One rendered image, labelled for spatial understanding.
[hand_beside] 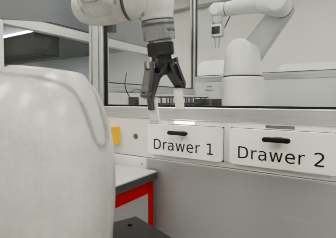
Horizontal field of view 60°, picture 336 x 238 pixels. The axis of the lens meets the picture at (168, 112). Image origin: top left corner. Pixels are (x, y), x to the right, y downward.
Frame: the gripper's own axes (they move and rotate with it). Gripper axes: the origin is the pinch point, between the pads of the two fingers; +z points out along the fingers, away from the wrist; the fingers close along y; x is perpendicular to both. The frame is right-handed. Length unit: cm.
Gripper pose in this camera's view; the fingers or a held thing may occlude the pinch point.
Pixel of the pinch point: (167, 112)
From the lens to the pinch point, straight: 85.6
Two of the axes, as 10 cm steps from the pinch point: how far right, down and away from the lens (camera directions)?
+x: -8.3, -0.3, 5.5
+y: 5.4, -2.4, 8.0
